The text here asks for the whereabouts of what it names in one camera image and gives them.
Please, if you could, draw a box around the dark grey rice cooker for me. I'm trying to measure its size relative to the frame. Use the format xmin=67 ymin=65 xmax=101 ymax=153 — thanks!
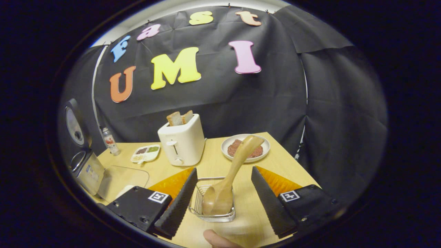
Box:
xmin=64 ymin=99 xmax=106 ymax=197

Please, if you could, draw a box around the wooden spoon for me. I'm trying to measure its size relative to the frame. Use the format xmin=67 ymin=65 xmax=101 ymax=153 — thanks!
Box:
xmin=202 ymin=135 xmax=265 ymax=216

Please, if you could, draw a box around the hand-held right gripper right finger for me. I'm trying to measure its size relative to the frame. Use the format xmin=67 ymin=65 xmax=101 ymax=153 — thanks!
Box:
xmin=251 ymin=166 xmax=345 ymax=239

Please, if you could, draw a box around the clear rice container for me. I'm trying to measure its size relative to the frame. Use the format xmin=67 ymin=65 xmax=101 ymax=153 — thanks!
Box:
xmin=98 ymin=165 xmax=150 ymax=204

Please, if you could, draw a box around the white round plate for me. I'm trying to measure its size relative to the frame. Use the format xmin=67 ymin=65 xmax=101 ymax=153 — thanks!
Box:
xmin=221 ymin=134 xmax=270 ymax=163

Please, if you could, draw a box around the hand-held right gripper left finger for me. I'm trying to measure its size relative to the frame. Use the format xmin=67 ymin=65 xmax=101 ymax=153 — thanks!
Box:
xmin=105 ymin=167 xmax=198 ymax=240

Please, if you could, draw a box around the small clear bottle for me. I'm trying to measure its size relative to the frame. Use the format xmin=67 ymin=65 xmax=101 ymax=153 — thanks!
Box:
xmin=102 ymin=127 xmax=121 ymax=156

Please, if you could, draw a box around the clear wire chopstick holder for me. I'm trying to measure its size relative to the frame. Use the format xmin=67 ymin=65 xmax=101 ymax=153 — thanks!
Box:
xmin=189 ymin=177 xmax=236 ymax=223

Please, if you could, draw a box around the black backdrop cloth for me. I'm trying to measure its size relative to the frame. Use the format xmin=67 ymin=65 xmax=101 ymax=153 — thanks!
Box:
xmin=59 ymin=3 xmax=389 ymax=204

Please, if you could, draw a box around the white divided condiment dish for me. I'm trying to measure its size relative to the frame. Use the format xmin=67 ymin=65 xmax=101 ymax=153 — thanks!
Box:
xmin=131 ymin=145 xmax=161 ymax=164

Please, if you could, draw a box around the white toaster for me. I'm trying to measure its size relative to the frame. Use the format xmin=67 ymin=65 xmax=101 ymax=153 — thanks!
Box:
xmin=157 ymin=114 xmax=206 ymax=167

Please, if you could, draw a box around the brown meat piece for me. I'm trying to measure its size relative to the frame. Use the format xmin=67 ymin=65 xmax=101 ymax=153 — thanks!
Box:
xmin=247 ymin=145 xmax=263 ymax=159
xmin=227 ymin=139 xmax=244 ymax=157

